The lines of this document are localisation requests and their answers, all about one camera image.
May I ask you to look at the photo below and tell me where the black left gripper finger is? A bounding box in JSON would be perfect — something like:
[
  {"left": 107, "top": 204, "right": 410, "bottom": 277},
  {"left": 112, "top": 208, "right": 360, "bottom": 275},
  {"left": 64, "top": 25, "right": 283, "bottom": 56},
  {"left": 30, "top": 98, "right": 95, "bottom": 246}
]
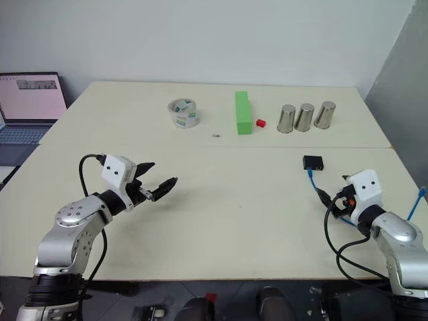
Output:
[
  {"left": 150, "top": 177, "right": 179, "bottom": 203},
  {"left": 135, "top": 161, "right": 156, "bottom": 178}
]

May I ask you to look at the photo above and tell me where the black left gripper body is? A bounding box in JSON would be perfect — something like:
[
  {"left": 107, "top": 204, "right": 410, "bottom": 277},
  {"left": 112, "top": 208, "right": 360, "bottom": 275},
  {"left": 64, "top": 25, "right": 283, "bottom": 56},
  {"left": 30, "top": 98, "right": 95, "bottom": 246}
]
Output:
[{"left": 124, "top": 178, "right": 155, "bottom": 209}]

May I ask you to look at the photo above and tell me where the stainless steel cup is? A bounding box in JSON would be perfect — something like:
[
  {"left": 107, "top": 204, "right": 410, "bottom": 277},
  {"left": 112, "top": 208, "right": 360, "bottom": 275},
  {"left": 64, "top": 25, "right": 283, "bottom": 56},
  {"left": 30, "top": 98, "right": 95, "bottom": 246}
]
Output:
[
  {"left": 313, "top": 100, "right": 337, "bottom": 130},
  {"left": 294, "top": 102, "right": 316, "bottom": 132},
  {"left": 276, "top": 104, "right": 297, "bottom": 134}
]

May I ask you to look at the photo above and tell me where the dark rounded shape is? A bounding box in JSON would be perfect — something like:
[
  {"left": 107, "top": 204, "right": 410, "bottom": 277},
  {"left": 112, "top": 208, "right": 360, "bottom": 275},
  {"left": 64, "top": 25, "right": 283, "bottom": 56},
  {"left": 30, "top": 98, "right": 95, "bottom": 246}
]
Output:
[{"left": 255, "top": 285, "right": 296, "bottom": 321}]

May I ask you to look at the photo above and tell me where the dark shape with red part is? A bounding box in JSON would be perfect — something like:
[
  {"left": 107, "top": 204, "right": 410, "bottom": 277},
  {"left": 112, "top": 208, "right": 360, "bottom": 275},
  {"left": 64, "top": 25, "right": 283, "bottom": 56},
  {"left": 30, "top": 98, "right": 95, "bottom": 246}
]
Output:
[{"left": 173, "top": 292, "right": 219, "bottom": 321}]

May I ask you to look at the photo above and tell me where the small black box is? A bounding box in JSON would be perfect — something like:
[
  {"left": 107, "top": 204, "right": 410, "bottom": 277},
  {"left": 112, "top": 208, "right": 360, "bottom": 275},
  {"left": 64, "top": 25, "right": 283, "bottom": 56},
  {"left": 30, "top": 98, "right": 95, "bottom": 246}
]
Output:
[{"left": 302, "top": 154, "right": 326, "bottom": 172}]

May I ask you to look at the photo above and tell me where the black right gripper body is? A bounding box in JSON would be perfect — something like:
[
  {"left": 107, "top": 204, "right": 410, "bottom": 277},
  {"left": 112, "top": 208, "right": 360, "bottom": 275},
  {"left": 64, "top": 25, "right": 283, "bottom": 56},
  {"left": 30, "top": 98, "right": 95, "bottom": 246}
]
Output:
[{"left": 332, "top": 183, "right": 358, "bottom": 221}]

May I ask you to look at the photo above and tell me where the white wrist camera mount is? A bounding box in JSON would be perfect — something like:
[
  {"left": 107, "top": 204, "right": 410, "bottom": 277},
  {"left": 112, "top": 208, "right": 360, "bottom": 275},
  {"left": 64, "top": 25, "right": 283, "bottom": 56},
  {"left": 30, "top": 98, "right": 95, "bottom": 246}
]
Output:
[
  {"left": 346, "top": 169, "right": 384, "bottom": 222},
  {"left": 101, "top": 154, "right": 138, "bottom": 209}
]

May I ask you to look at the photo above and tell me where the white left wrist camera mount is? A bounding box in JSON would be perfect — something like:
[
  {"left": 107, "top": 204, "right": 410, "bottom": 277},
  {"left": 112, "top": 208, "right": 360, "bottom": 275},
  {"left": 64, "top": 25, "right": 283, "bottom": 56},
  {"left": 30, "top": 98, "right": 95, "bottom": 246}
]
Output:
[{"left": 101, "top": 154, "right": 138, "bottom": 209}]

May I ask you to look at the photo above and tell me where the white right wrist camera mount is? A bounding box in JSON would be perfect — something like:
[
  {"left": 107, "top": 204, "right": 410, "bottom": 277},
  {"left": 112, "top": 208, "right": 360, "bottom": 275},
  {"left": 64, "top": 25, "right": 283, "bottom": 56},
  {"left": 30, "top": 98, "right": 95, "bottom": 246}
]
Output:
[{"left": 346, "top": 169, "right": 384, "bottom": 222}]

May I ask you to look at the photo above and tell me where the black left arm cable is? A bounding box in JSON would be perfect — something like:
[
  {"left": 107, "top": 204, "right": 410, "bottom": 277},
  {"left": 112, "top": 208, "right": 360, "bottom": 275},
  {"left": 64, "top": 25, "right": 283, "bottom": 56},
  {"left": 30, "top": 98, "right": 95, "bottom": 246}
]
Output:
[{"left": 78, "top": 153, "right": 109, "bottom": 285}]

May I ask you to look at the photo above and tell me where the green rectangular block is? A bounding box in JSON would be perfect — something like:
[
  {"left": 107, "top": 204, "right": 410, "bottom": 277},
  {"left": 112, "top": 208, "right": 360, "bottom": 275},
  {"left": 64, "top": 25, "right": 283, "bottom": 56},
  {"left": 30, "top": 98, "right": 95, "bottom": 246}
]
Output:
[{"left": 234, "top": 90, "right": 254, "bottom": 136}]

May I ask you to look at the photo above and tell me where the blue cable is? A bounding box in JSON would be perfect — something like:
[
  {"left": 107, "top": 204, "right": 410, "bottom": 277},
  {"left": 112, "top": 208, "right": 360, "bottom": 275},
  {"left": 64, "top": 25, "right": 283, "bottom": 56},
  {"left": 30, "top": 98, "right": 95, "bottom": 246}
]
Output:
[{"left": 306, "top": 169, "right": 428, "bottom": 229}]

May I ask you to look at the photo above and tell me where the open grey laptop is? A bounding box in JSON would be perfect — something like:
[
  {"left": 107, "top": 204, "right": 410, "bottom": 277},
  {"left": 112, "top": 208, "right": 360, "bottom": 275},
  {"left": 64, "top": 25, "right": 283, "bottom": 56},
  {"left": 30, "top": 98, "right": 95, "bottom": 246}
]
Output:
[{"left": 0, "top": 71, "right": 68, "bottom": 167}]

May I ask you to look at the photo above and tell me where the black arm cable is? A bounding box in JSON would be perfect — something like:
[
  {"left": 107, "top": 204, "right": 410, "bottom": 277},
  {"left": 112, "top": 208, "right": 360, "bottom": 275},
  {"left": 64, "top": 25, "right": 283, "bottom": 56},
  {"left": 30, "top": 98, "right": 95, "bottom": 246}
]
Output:
[
  {"left": 324, "top": 192, "right": 394, "bottom": 288},
  {"left": 78, "top": 153, "right": 109, "bottom": 285}
]

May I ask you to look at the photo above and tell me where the clear packing tape roll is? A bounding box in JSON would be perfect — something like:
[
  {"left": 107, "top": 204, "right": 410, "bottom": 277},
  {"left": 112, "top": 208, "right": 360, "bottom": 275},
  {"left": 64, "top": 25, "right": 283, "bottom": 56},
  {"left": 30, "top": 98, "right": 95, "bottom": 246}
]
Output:
[{"left": 167, "top": 98, "right": 202, "bottom": 129}]

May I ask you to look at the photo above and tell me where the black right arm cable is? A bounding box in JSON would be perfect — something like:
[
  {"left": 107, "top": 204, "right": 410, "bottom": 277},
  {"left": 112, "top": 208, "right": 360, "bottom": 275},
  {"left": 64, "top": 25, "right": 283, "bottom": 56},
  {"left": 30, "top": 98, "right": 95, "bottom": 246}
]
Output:
[{"left": 324, "top": 192, "right": 394, "bottom": 288}]

